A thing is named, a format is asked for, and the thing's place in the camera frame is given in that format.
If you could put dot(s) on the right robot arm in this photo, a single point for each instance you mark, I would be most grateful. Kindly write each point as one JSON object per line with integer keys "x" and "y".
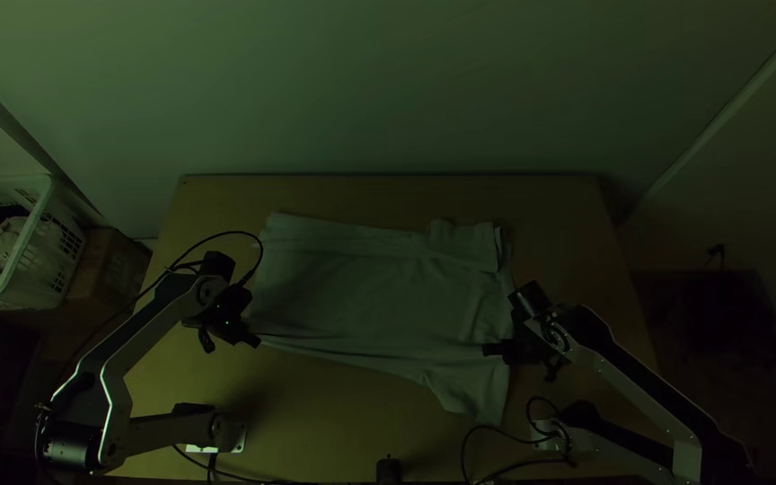
{"x": 637, "y": 384}

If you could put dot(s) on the grey t-shirt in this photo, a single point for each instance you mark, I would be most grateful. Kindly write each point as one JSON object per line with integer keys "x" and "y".
{"x": 381, "y": 303}

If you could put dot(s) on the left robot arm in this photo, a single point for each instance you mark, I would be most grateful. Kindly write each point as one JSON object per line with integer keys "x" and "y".
{"x": 108, "y": 367}

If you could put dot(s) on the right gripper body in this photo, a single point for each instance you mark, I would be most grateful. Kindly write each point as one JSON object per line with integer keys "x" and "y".
{"x": 519, "y": 350}

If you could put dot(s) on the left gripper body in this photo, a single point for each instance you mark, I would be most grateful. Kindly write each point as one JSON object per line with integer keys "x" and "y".
{"x": 230, "y": 331}

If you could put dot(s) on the white laundry basket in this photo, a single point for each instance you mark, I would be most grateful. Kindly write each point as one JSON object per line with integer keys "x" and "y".
{"x": 48, "y": 249}

